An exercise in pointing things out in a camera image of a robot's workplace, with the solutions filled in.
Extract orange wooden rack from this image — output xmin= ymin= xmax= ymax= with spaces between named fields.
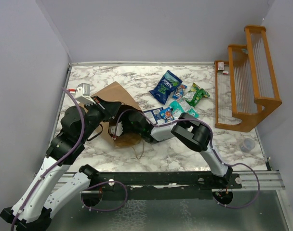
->
xmin=214 ymin=25 xmax=282 ymax=132

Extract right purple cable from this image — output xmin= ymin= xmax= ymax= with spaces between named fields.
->
xmin=114 ymin=108 xmax=261 ymax=209

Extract blue white chips bag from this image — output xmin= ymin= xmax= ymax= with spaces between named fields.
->
xmin=143 ymin=107 xmax=165 ymax=124

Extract purple cable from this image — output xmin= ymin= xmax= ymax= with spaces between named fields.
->
xmin=114 ymin=108 xmax=261 ymax=209
xmin=10 ymin=88 xmax=87 ymax=231

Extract teal Fox's candy bag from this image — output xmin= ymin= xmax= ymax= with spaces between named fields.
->
xmin=169 ymin=100 xmax=199 ymax=119

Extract green candy bag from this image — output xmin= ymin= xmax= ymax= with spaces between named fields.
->
xmin=183 ymin=83 xmax=210 ymax=107

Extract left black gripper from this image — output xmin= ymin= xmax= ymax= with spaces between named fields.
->
xmin=80 ymin=96 xmax=122 ymax=143

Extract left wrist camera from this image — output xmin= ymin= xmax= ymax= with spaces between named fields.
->
xmin=68 ymin=83 xmax=94 ymax=105

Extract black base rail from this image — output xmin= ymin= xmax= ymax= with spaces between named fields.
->
xmin=79 ymin=165 xmax=241 ymax=202

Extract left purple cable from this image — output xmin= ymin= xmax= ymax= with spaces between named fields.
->
xmin=10 ymin=88 xmax=87 ymax=231

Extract blue Burts chips bag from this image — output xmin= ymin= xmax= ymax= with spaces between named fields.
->
xmin=149 ymin=70 xmax=183 ymax=104

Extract blue M&M's packet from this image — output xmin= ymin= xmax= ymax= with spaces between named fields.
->
xmin=172 ymin=84 xmax=187 ymax=100
xmin=160 ymin=107 xmax=179 ymax=123

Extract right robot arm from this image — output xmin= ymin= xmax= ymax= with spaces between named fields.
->
xmin=121 ymin=112 xmax=233 ymax=188

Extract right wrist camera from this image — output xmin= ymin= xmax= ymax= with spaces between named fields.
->
xmin=108 ymin=122 xmax=123 ymax=140

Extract small red white box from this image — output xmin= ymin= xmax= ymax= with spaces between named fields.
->
xmin=217 ymin=62 xmax=224 ymax=71

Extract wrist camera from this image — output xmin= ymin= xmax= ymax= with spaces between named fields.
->
xmin=68 ymin=83 xmax=94 ymax=105
xmin=108 ymin=122 xmax=123 ymax=140

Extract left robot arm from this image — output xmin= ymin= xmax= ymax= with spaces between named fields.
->
xmin=0 ymin=96 xmax=122 ymax=231

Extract small clear plastic cup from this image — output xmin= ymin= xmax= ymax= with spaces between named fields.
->
xmin=240 ymin=138 xmax=255 ymax=153

